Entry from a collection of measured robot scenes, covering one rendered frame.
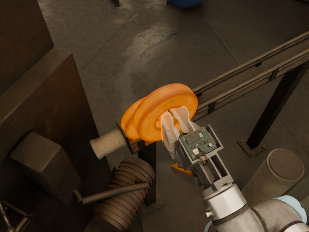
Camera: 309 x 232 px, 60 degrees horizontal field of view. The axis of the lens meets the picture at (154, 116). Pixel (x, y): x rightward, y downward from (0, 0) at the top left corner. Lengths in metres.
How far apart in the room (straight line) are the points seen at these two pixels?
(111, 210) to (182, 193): 0.64
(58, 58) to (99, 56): 1.32
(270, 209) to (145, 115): 0.34
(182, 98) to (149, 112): 0.08
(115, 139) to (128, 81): 1.11
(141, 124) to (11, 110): 0.28
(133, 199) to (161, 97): 0.41
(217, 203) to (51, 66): 0.49
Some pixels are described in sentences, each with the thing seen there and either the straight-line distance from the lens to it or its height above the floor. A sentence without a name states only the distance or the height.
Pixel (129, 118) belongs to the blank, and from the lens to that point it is 0.70.
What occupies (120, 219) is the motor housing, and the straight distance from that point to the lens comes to 0.85.
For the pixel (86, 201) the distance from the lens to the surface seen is 0.79.
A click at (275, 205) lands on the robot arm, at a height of 0.74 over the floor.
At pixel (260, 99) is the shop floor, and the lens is 1.84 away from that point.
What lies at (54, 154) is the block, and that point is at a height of 0.80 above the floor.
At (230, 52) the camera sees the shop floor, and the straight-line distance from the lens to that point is 2.10.
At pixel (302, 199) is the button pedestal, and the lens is 1.17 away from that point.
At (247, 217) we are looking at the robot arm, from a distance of 0.53.
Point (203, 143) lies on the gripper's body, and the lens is 0.51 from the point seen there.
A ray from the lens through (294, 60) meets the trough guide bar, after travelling 1.01.
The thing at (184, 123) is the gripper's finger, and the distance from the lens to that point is 0.57.
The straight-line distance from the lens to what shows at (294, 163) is 1.01.
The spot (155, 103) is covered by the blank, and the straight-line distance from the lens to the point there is 0.54.
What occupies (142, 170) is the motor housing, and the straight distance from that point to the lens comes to 0.88.
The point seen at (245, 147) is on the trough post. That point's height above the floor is 0.01.
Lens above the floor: 1.33
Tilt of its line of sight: 55 degrees down
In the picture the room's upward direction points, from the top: straight up
